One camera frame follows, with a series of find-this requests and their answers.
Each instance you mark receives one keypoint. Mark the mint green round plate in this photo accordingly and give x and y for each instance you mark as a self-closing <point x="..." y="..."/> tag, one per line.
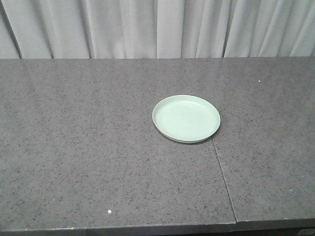
<point x="186" y="118"/>

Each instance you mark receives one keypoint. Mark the white pleated curtain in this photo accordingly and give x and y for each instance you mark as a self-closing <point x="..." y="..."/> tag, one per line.
<point x="162" y="29"/>

